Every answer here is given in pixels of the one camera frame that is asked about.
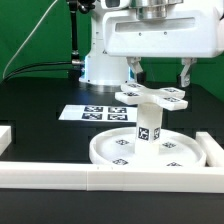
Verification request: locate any white round table top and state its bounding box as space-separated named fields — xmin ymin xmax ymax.
xmin=89 ymin=127 xmax=206 ymax=168

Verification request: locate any grey cable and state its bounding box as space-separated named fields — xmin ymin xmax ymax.
xmin=1 ymin=0 xmax=58 ymax=80

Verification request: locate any black cable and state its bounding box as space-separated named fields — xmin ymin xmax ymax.
xmin=0 ymin=60 xmax=81 ymax=84

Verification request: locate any white left fence block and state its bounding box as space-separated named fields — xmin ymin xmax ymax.
xmin=0 ymin=126 xmax=12 ymax=156

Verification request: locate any white fence bar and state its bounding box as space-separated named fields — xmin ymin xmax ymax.
xmin=196 ymin=132 xmax=224 ymax=167
xmin=0 ymin=162 xmax=224 ymax=193

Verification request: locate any white front fence bar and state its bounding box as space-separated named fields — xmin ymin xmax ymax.
xmin=0 ymin=162 xmax=224 ymax=193

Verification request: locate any white marker sheet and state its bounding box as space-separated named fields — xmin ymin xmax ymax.
xmin=59 ymin=105 xmax=137 ymax=122

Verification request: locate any white right fence bar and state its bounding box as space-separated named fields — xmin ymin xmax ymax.
xmin=196 ymin=132 xmax=224 ymax=167

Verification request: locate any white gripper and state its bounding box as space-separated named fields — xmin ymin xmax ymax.
xmin=103 ymin=8 xmax=224 ymax=88

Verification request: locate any white cross-shaped table base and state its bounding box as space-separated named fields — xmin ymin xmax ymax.
xmin=115 ymin=83 xmax=188 ymax=111

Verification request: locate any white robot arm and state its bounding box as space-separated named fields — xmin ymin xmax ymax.
xmin=80 ymin=0 xmax=224 ymax=87

